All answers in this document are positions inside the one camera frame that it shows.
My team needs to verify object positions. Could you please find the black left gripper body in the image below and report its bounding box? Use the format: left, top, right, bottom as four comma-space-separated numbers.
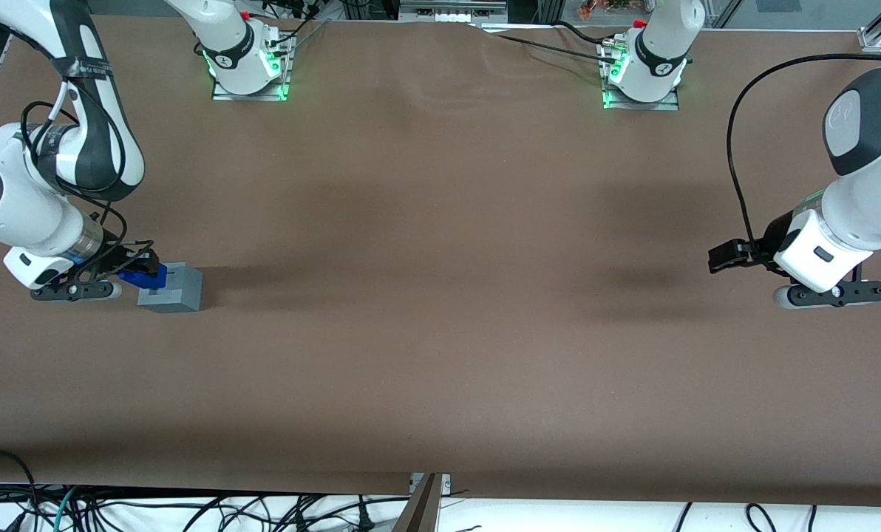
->
759, 212, 798, 276

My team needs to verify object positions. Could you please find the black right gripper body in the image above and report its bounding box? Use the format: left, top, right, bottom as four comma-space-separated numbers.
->
78, 239, 143, 282

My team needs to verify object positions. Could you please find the blue plastic part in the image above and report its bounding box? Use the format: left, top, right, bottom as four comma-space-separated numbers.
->
118, 264, 169, 291

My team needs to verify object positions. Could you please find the gray cube base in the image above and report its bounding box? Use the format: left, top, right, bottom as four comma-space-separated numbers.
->
137, 262, 205, 315

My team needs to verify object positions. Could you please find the brown table cover mat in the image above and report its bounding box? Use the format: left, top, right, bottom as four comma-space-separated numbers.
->
0, 13, 881, 508

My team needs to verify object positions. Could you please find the dark metal beam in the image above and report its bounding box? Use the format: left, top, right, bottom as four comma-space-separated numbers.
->
392, 473, 446, 532

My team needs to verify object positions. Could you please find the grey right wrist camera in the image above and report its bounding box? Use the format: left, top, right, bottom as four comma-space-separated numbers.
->
30, 279, 124, 302

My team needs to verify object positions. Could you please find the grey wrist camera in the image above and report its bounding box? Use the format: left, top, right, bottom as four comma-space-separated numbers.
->
30, 279, 124, 302
772, 280, 881, 310

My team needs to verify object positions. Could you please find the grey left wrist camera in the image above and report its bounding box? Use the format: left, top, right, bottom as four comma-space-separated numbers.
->
772, 280, 881, 310

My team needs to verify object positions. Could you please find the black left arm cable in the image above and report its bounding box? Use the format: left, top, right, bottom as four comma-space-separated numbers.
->
726, 53, 881, 259

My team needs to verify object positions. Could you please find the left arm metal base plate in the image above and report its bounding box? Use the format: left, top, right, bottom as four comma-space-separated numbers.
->
601, 41, 682, 112

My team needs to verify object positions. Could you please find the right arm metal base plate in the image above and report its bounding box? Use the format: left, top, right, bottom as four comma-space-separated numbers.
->
211, 33, 294, 103

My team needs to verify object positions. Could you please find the black looped floor cable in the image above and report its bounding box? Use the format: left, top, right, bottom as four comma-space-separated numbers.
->
0, 448, 39, 512

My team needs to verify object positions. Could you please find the teal floor cable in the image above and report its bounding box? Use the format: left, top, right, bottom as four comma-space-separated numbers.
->
52, 485, 81, 532

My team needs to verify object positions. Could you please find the black cable on table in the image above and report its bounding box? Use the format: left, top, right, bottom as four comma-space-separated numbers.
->
477, 24, 619, 64
554, 20, 615, 45

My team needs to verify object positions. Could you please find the small metal table bracket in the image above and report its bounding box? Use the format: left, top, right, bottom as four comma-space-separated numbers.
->
409, 473, 453, 495

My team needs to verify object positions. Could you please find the aluminium frame rail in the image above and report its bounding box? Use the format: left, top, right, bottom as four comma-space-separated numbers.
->
398, 0, 509, 24

